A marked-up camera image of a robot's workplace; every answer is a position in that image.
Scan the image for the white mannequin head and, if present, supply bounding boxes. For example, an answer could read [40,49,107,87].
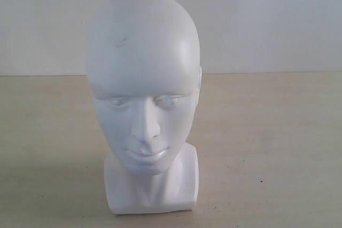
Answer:
[86,0,202,215]

